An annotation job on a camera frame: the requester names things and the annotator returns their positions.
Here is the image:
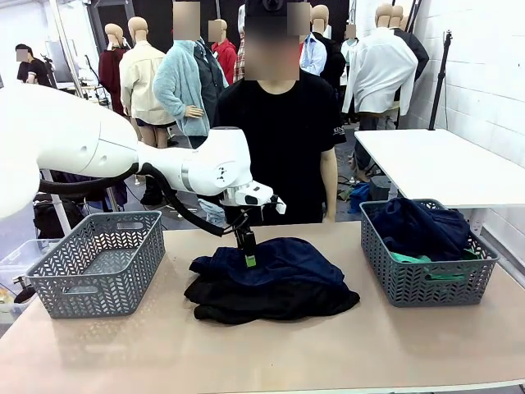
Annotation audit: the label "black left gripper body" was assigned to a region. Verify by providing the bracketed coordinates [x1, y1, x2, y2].
[221, 203, 264, 233]

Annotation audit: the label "navy blue fleece garment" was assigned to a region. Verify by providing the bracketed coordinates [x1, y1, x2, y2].
[368, 197, 472, 263]
[189, 236, 346, 288]

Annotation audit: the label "black garment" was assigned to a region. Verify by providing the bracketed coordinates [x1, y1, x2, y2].
[183, 273, 361, 326]

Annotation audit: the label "green garment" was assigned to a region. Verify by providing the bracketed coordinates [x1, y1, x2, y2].
[387, 245, 481, 282]

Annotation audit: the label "person's left forearm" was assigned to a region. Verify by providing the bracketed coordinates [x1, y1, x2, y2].
[321, 176, 340, 224]

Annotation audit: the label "light blue denim heap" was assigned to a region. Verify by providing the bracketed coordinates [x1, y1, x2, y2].
[198, 199, 226, 227]

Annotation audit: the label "person in black t-shirt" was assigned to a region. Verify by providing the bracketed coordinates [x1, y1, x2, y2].
[212, 0, 348, 225]

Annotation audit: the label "black fuzzy boot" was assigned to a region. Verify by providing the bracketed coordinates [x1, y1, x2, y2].
[140, 175, 165, 206]

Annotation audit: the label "bright blue cloth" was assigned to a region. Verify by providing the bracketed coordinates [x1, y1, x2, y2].
[347, 182, 372, 214]

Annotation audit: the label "dark grey floor bin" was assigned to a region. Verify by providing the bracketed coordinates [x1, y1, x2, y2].
[370, 175, 391, 201]

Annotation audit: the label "mannequin in light blue fleece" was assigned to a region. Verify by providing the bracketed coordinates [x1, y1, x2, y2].
[152, 2, 229, 149]

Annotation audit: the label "grey plastic lattice basket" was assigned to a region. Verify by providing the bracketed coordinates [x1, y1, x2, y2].
[359, 199, 500, 309]
[25, 210, 166, 320]

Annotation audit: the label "mannequin in red top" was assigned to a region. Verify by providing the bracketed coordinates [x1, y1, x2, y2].
[208, 18, 240, 83]

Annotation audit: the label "mannequin in cream jacket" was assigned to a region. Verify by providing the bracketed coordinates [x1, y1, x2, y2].
[118, 16, 177, 149]

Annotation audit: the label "mannequin in pale blue shirt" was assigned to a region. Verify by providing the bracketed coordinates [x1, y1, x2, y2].
[299, 2, 328, 76]

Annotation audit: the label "mannequin in black jacket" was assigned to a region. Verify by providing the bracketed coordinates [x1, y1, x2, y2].
[311, 3, 348, 89]

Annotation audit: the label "mannequin in white green top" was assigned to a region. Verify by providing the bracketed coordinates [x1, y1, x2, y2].
[340, 22, 360, 87]

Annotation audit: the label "black bag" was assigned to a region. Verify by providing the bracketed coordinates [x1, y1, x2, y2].
[32, 199, 87, 240]

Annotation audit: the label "mannequin in maroon top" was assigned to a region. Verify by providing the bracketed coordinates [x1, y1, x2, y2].
[98, 22, 129, 116]

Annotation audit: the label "mannequin in white shirt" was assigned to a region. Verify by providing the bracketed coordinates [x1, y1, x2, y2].
[342, 2, 419, 129]

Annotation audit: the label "white side table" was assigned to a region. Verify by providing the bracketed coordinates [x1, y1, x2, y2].
[354, 129, 525, 210]

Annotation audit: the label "dark pump bottle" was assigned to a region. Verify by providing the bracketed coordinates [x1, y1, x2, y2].
[13, 275, 38, 305]

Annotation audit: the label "clear storage bin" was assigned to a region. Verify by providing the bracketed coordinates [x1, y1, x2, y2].
[0, 239, 58, 325]

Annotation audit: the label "black tripod stand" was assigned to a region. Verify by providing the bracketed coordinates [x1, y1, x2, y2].
[427, 29, 454, 131]

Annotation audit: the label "mannequin in black coat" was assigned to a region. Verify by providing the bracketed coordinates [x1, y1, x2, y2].
[389, 4, 431, 83]

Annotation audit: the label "background person black white clothes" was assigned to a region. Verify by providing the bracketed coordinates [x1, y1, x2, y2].
[15, 44, 53, 88]

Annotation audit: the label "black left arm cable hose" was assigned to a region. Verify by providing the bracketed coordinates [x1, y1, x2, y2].
[39, 162, 226, 238]

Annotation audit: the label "white table leg frame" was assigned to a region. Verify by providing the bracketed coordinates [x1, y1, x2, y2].
[467, 207, 487, 237]

